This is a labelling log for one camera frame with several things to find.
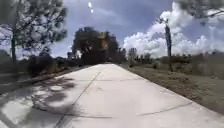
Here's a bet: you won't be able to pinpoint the shaded grass verge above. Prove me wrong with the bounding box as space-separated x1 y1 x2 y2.
0 64 95 96

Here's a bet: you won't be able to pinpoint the pale concrete path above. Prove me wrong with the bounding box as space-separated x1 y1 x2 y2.
0 63 224 128

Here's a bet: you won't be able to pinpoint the clump of dark trees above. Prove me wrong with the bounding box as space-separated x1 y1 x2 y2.
68 26 128 66

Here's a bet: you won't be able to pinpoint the dark bushes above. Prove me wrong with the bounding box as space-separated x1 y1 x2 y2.
0 49 82 80

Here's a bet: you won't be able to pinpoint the row of bushes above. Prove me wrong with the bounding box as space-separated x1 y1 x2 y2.
127 49 224 80

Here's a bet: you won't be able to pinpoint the dry grass verge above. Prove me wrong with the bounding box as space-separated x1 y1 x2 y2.
119 63 224 116

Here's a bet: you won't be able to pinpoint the pine tree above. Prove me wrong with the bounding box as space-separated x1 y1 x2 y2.
0 0 69 64

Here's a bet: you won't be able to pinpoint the overhanging tree branches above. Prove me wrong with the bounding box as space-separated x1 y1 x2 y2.
175 0 224 20

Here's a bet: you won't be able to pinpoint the bare tree trunk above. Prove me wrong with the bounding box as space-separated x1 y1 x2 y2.
156 16 175 73

